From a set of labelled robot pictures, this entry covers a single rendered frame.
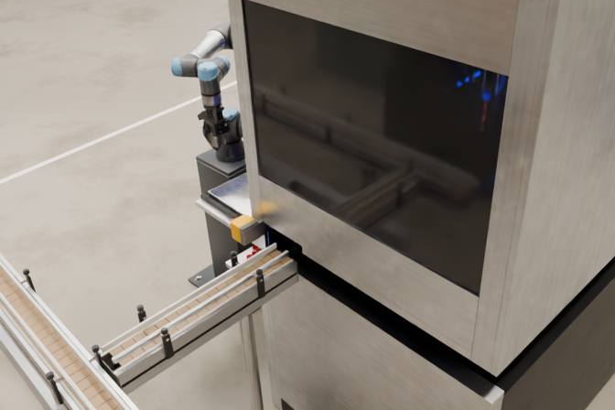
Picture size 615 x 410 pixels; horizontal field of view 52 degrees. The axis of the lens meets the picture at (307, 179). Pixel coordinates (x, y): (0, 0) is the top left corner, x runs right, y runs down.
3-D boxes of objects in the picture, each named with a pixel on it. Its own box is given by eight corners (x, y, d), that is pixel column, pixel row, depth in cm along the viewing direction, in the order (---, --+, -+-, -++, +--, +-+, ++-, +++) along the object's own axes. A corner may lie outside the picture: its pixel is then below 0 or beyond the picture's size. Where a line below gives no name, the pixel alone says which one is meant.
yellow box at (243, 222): (260, 237, 224) (258, 221, 220) (244, 246, 220) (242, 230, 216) (246, 228, 229) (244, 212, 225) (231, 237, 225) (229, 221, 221)
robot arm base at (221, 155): (209, 155, 309) (206, 137, 304) (232, 143, 318) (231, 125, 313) (229, 165, 300) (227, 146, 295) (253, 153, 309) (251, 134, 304)
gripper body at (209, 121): (214, 138, 243) (210, 110, 236) (202, 131, 248) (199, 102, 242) (231, 132, 247) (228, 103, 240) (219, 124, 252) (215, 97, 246)
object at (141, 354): (272, 264, 230) (268, 229, 221) (301, 284, 220) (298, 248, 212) (99, 371, 191) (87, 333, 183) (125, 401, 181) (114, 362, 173)
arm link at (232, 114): (221, 129, 310) (218, 104, 303) (247, 131, 307) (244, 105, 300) (212, 141, 300) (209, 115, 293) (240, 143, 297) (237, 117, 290)
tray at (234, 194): (311, 204, 254) (311, 197, 252) (261, 232, 239) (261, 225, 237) (257, 174, 275) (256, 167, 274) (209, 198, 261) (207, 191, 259)
